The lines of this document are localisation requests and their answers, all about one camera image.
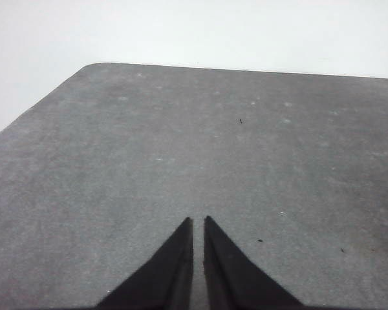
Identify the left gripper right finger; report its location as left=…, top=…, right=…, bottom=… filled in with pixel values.
left=202, top=215, right=307, bottom=310

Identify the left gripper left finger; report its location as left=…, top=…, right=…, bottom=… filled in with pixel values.
left=96, top=216, right=195, bottom=310

